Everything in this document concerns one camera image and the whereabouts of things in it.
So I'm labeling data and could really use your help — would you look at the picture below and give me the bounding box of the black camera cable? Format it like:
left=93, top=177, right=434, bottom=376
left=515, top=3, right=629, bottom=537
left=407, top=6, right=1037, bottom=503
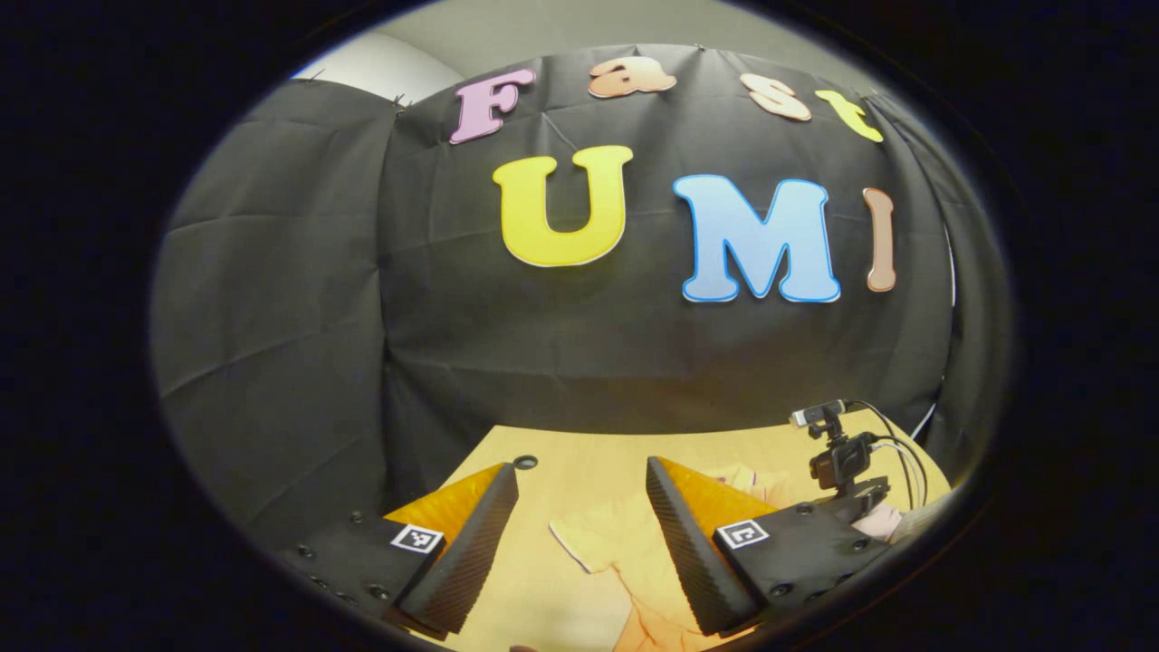
left=849, top=400, right=930, bottom=508

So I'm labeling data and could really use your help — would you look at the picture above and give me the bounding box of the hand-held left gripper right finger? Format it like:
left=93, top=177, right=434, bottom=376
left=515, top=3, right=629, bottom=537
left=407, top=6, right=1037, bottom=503
left=645, top=455, right=893, bottom=638

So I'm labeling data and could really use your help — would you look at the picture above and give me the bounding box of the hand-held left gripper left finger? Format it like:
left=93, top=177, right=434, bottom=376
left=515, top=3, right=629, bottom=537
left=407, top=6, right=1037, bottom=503
left=285, top=462, right=521, bottom=639

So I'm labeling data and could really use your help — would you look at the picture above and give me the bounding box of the black backdrop cloth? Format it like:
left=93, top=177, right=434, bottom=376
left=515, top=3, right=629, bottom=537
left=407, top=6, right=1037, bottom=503
left=149, top=43, right=1015, bottom=544

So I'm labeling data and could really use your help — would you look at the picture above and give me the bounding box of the white cable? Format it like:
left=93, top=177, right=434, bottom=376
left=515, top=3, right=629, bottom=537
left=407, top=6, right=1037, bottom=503
left=910, top=222, right=958, bottom=445

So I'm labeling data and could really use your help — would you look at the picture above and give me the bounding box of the orange T-shirt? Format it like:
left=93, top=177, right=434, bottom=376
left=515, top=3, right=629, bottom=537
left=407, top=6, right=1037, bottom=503
left=550, top=464, right=820, bottom=652

